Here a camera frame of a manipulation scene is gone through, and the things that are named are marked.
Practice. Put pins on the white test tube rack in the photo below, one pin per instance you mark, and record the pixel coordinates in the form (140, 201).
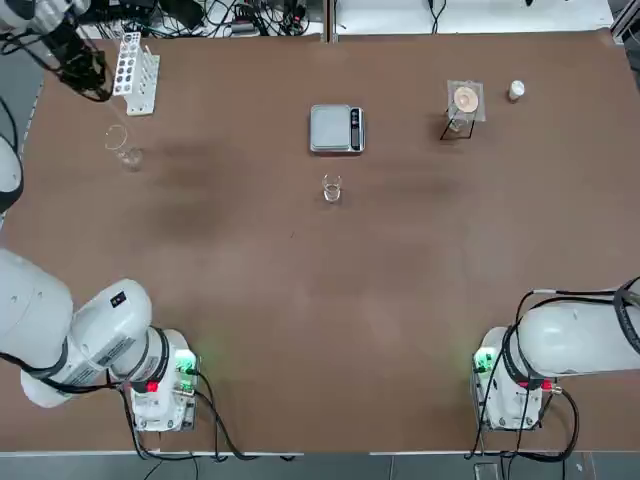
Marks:
(142, 85)

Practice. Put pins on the aluminium post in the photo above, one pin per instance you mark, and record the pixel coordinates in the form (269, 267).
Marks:
(329, 20)

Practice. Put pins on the clear glass stirring rod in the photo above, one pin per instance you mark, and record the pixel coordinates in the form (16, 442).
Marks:
(116, 114)

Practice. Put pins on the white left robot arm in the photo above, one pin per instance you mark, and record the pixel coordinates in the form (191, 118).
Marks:
(40, 320)

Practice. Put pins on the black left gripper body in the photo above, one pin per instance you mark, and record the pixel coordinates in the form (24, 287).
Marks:
(75, 50)

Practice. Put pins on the large glass beaker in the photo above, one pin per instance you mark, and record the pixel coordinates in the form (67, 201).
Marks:
(131, 159)

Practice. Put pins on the small glass beaker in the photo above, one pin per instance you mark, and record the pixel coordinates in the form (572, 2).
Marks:
(332, 192)

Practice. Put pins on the small white cap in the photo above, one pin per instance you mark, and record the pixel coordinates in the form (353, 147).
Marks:
(516, 90)

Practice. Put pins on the glass alcohol lamp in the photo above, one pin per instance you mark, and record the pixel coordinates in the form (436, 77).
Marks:
(456, 125)

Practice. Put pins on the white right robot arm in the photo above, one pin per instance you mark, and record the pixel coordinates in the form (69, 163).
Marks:
(570, 340)

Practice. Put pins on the silver digital balance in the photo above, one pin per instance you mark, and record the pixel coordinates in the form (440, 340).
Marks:
(330, 127)

